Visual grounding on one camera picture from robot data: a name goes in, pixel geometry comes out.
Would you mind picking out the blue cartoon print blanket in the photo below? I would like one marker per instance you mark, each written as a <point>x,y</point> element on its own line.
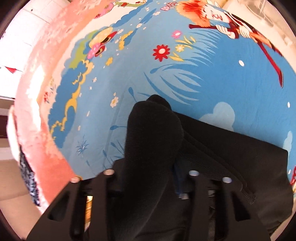
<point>208,63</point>

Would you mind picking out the white bedside table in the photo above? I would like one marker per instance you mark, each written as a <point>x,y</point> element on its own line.
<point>265,18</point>

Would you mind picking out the black pants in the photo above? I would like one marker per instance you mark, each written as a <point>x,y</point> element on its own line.
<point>149,207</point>

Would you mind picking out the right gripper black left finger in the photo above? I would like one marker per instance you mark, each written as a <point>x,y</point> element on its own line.
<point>82,210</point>

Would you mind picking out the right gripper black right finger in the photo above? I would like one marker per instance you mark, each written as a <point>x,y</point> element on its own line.
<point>217,205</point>

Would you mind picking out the pink floral bed sheet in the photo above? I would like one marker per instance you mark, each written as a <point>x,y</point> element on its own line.
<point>27,128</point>

